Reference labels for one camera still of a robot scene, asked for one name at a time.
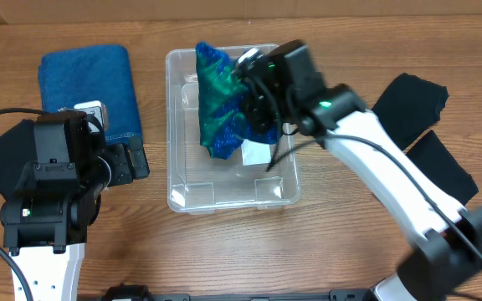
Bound blue sequin glitter garment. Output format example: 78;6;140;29
195;42;281;160

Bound black cloth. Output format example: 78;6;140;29
407;130;479;206
0;120;36;201
372;73;449;150

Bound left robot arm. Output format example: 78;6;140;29
2;110;149;300

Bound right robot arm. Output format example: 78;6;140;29
234;40;482;300

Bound clear plastic storage bin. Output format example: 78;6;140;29
166;48;300;214

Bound white label in bin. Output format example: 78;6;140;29
241;140;271;166

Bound folded blue denim jeans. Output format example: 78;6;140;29
38;44;143;145

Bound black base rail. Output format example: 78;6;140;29
77;283;376;301

